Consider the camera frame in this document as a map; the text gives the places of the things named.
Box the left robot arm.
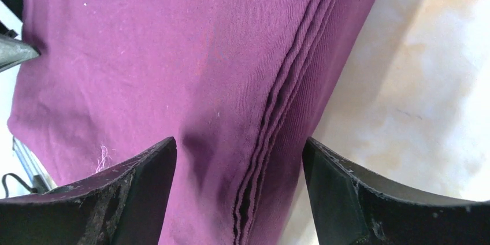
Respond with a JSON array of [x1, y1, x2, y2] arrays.
[[1, 0, 40, 72]]

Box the purple cloth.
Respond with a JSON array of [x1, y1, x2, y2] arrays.
[[8, 0, 375, 244]]

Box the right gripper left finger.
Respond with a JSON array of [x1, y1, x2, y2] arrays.
[[1, 137, 177, 244]]

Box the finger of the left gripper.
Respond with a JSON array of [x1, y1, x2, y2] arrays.
[[1, 35, 40, 72]]

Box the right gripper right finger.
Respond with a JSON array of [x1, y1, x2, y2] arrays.
[[303, 138, 489, 244]]

